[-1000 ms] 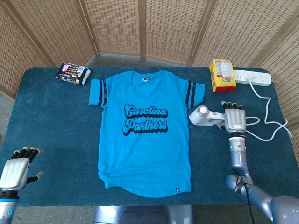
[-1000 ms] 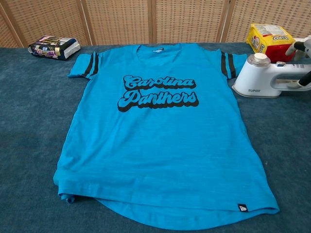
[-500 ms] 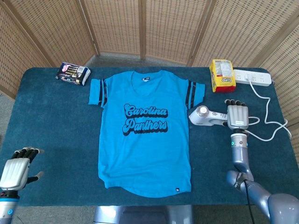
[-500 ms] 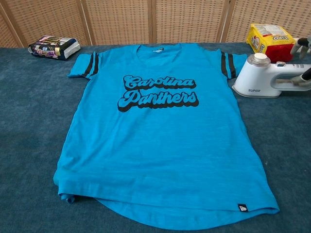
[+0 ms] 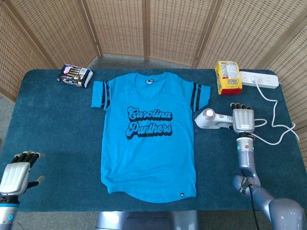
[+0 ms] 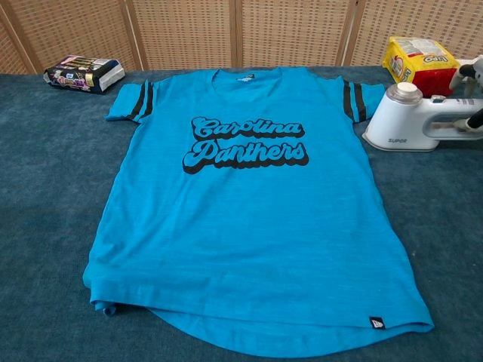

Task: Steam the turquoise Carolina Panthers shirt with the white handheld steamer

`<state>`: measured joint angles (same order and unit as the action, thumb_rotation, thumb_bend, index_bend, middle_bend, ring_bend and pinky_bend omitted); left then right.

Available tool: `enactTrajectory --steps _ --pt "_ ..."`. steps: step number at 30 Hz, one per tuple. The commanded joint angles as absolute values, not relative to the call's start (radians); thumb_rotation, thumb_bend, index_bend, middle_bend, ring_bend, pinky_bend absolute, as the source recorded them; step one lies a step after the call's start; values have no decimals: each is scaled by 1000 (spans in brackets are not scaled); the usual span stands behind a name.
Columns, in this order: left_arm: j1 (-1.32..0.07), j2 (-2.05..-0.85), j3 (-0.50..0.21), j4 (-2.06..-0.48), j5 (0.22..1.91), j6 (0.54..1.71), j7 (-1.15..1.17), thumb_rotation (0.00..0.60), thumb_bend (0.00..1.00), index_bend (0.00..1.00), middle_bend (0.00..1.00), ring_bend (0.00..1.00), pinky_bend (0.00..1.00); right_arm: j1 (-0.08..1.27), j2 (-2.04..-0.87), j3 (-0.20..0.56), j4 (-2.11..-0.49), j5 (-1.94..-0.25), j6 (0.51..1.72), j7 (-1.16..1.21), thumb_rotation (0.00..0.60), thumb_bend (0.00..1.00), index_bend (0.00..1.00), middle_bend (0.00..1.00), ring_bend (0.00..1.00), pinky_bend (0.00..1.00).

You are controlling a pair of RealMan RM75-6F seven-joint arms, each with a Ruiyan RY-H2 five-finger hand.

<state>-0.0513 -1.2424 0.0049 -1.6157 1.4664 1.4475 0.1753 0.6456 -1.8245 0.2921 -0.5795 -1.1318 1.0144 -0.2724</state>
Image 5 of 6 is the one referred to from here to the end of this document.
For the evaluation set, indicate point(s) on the blue Carolina Panthers t-shirt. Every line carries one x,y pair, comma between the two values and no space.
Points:
148,155

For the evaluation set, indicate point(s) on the white handheld steamer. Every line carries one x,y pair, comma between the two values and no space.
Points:
208,119

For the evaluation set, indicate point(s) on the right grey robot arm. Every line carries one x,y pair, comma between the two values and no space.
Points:
245,158

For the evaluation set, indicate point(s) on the yellow red snack package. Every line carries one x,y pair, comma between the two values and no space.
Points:
227,81

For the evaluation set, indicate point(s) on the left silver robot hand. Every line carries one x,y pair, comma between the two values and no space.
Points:
14,177

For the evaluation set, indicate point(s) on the grey robot torso base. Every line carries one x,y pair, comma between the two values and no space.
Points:
144,220

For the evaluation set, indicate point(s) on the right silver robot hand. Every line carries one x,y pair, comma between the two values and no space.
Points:
243,119

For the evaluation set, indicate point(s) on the dark teal table carpet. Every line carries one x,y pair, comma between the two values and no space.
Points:
48,119

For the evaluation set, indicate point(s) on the dark snack package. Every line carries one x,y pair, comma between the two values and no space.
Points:
74,76

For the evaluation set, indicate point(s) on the white power strip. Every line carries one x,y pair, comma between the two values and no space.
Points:
266,80

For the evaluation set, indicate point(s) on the wicker folding screen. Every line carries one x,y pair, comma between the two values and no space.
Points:
120,24

